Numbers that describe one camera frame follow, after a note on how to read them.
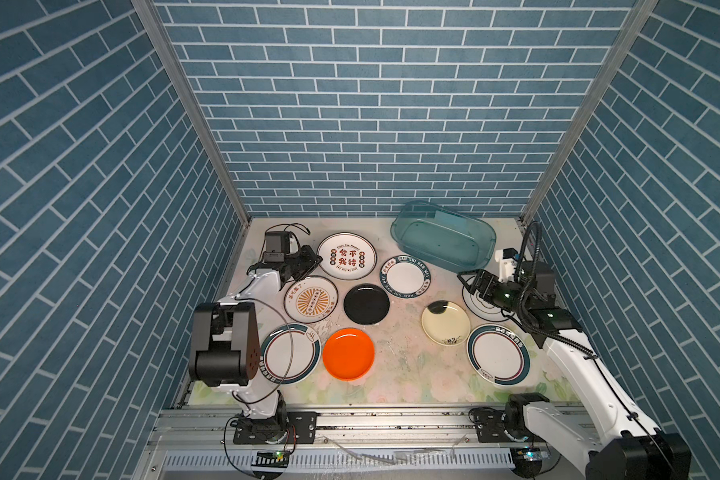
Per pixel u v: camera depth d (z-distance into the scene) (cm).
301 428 74
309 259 84
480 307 96
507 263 72
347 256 97
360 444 72
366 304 95
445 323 95
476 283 70
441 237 118
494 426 74
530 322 57
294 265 79
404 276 103
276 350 87
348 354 86
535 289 59
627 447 39
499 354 87
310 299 97
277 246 74
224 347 46
